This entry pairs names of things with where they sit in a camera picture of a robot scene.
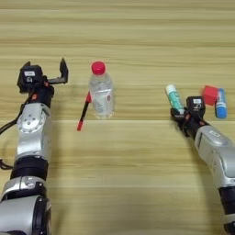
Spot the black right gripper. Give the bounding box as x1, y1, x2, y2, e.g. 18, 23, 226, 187
170, 107, 212, 140

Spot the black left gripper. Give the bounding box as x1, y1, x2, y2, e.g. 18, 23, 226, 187
20, 58, 69, 106

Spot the green and white tube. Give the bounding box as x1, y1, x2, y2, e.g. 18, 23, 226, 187
165, 84, 185, 116

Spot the blue and white tube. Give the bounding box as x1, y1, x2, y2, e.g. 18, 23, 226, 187
215, 88, 228, 119

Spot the clear bottle with red cap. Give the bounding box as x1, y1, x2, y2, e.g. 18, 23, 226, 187
88, 61, 116, 120

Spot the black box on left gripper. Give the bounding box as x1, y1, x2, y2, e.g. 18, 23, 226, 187
17, 64, 44, 94

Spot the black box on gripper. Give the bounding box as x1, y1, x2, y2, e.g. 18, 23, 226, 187
17, 64, 44, 94
186, 95, 207, 119

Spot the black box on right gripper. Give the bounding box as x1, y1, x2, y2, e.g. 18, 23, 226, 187
186, 95, 207, 119

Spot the red cube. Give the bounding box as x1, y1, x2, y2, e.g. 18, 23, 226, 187
200, 84, 218, 106

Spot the red and black pen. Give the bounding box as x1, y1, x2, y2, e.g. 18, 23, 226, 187
76, 91, 93, 132

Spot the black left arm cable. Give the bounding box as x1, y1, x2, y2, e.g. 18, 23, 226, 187
0, 91, 36, 171

